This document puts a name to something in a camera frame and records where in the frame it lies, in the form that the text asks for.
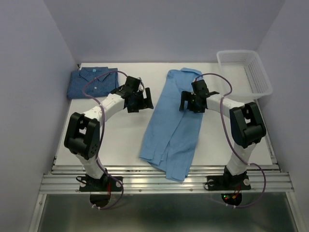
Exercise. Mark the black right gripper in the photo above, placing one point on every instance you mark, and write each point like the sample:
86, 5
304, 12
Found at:
186, 95

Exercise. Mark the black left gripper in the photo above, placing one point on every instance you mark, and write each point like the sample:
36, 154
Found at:
146, 103

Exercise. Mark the light blue long sleeve shirt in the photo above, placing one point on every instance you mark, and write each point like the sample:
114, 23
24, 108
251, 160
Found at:
171, 136

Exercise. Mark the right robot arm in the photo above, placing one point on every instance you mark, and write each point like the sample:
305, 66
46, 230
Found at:
247, 130

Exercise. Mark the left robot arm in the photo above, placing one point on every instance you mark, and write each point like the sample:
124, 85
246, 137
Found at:
85, 133

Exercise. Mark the blue plaid folded shirt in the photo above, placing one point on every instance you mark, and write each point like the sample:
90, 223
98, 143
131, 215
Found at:
106, 82

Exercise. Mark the white plastic mesh basket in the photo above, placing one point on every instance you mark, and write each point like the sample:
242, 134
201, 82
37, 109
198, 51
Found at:
246, 74

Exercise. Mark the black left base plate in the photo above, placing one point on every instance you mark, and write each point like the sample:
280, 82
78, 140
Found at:
105, 184

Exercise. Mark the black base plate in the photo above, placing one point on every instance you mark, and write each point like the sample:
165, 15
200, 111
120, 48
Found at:
105, 184
221, 183

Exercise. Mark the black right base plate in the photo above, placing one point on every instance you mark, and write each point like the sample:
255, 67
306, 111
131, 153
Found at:
221, 183

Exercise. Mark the aluminium mounting rail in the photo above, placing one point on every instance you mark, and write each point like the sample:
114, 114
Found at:
148, 180

